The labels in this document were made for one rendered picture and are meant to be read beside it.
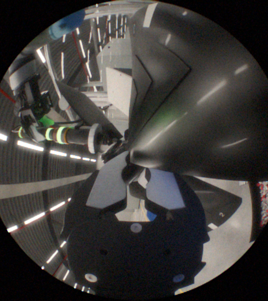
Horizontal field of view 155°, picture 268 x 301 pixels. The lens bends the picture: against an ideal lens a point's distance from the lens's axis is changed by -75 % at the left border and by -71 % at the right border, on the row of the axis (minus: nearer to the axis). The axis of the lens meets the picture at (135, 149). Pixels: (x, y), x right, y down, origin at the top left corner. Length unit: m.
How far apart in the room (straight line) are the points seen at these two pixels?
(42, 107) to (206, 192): 0.43
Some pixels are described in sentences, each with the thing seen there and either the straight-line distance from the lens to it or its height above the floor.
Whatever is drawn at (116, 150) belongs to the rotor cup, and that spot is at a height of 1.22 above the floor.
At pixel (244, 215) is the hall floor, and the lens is 1.34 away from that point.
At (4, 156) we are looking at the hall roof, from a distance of 5.15.
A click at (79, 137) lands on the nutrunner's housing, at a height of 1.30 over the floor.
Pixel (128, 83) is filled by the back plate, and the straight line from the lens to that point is 0.51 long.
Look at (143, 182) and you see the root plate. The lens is 0.31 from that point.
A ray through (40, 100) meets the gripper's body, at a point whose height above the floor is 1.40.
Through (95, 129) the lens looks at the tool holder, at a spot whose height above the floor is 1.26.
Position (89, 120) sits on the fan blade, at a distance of 0.32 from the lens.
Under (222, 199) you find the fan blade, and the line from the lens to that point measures 0.28.
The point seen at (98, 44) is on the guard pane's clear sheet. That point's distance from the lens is 0.90.
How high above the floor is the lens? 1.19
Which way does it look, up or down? 4 degrees down
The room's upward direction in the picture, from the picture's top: 83 degrees counter-clockwise
